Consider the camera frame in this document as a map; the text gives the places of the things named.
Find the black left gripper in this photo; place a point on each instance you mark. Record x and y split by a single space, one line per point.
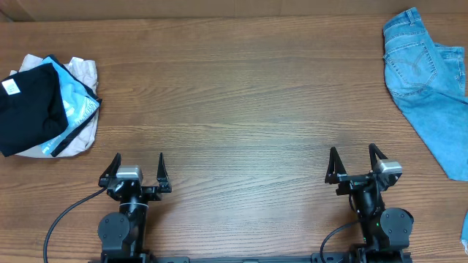
155 193

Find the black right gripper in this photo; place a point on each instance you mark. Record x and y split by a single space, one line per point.
352 181

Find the light blue denim jeans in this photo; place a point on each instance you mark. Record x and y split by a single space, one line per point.
427 81

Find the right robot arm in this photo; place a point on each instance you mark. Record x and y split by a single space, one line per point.
386 231

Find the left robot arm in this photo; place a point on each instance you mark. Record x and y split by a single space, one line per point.
123 233

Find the light blue printed shirt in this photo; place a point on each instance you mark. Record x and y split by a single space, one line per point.
75 106

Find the beige folded garment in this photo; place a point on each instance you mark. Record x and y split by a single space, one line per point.
86 73

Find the black folded shirt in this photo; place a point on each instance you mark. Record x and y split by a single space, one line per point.
32 111

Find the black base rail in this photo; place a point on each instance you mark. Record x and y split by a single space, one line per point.
332 257

